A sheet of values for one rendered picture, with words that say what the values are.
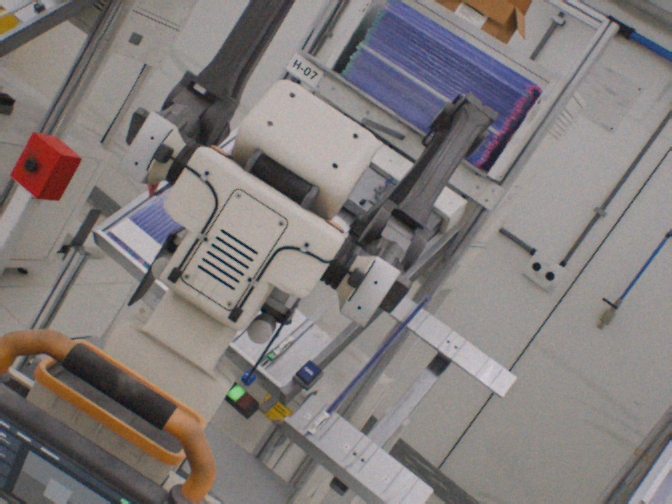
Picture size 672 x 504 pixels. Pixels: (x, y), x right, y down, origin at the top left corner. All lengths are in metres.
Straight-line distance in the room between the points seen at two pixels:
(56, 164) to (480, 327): 2.08
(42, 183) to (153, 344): 1.24
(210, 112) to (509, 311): 2.54
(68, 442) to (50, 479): 0.07
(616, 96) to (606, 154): 0.25
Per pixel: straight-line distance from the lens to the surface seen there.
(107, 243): 2.35
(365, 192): 2.40
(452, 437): 4.04
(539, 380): 3.91
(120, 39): 3.27
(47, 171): 2.66
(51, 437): 1.07
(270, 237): 1.37
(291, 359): 2.15
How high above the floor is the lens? 1.50
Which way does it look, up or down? 12 degrees down
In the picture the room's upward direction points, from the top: 33 degrees clockwise
